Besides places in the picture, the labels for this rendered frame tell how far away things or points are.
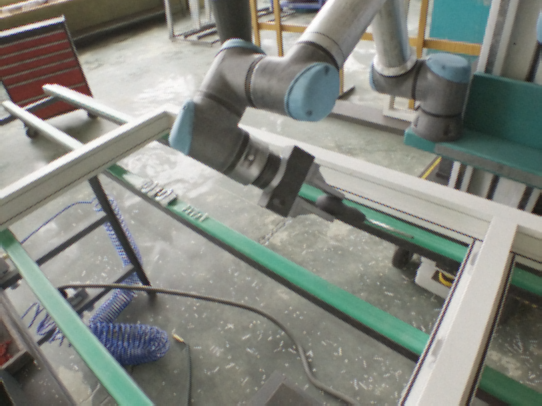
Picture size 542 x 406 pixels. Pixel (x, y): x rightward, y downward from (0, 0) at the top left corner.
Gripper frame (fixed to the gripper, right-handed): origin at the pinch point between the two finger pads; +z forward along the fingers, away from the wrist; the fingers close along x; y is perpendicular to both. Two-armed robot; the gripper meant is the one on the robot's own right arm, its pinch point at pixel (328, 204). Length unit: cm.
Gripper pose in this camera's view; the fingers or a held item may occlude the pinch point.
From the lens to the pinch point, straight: 71.8
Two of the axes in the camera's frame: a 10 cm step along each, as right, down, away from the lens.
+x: 4.3, -9.0, 0.9
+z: 8.3, 4.3, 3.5
